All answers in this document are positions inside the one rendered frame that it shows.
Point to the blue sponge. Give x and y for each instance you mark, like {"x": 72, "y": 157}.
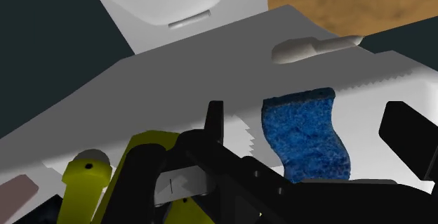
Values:
{"x": 304, "y": 134}

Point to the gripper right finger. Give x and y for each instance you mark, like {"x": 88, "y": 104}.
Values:
{"x": 409, "y": 137}

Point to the mauve flat block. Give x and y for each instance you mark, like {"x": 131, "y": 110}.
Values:
{"x": 15, "y": 192}

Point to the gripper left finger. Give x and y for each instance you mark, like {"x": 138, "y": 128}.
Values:
{"x": 232, "y": 168}

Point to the white grey pen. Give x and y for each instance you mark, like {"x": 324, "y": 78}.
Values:
{"x": 301, "y": 50}

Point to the yellow-green and black tool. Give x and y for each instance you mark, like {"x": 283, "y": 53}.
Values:
{"x": 85, "y": 189}

